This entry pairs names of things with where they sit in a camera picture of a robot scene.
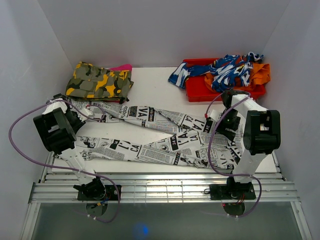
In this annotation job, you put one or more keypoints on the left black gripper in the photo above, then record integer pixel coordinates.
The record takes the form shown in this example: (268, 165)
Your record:
(79, 124)

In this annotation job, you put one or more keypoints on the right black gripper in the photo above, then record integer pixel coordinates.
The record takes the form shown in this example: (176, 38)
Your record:
(230, 135)

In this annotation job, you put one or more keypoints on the newspaper print trousers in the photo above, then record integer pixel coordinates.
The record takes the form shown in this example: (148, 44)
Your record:
(188, 144)

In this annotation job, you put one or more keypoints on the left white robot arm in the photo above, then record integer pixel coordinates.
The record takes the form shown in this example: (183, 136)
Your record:
(57, 127)

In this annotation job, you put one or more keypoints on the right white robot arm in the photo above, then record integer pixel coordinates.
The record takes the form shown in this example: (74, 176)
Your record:
(261, 136)

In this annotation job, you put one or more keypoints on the camouflage folded trousers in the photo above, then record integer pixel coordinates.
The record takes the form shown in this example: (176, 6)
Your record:
(94, 83)

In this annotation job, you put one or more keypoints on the blue white patterned trousers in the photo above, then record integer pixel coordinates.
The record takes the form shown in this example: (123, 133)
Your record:
(183, 72)

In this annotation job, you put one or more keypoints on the orange trousers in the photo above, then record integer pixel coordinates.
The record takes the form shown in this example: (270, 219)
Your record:
(260, 73)

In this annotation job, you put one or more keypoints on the pink folded trousers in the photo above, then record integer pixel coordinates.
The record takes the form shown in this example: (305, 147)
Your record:
(124, 67)

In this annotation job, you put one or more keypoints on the red plastic tray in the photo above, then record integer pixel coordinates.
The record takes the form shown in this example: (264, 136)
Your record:
(197, 91)

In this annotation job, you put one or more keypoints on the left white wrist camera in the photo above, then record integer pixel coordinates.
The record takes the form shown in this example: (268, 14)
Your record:
(86, 113)

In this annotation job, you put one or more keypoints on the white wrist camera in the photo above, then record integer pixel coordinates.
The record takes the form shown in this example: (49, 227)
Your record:
(86, 113)
(212, 116)

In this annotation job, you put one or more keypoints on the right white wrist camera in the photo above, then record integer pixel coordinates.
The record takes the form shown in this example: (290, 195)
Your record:
(212, 116)

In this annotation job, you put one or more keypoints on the aluminium rail frame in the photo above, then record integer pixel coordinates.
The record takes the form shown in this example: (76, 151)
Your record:
(148, 183)

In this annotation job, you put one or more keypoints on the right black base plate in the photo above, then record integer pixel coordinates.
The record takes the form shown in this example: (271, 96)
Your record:
(232, 192)

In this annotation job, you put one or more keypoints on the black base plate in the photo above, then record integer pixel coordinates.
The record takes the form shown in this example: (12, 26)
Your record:
(111, 194)
(232, 192)

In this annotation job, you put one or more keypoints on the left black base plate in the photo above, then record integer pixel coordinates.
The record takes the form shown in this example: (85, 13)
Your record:
(111, 194)

